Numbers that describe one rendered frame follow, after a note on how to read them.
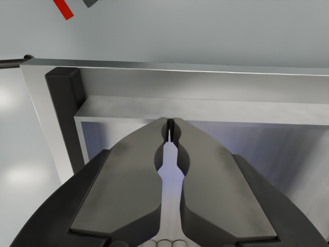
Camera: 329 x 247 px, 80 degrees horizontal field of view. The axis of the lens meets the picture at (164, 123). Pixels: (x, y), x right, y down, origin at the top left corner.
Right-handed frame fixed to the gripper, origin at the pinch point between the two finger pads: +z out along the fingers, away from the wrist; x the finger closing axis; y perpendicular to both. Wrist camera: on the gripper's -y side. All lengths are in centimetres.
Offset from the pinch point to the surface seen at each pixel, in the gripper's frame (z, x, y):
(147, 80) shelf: 4.5, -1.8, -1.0
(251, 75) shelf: 4.7, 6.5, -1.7
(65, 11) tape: 91, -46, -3
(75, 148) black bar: 2.5, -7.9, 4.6
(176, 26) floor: 93, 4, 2
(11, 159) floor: 93, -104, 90
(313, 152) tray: 4.9, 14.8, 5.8
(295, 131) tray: 4.7, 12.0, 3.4
